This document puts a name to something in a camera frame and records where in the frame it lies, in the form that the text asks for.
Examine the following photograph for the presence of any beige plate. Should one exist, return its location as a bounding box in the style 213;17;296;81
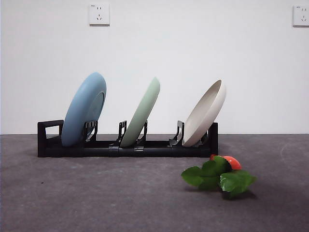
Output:
181;79;227;147

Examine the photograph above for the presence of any green plate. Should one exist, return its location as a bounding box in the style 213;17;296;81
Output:
120;76;161;148

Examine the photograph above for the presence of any black plate rack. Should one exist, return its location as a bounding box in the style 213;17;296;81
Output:
37;119;219;159

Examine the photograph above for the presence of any blue plate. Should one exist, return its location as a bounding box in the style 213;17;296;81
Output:
61;72;107;147

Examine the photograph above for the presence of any white wall socket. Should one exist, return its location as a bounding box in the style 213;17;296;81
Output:
89;3;111;26
293;5;309;27

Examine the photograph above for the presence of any orange carrot with green leaves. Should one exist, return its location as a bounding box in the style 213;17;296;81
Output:
181;154;257;200

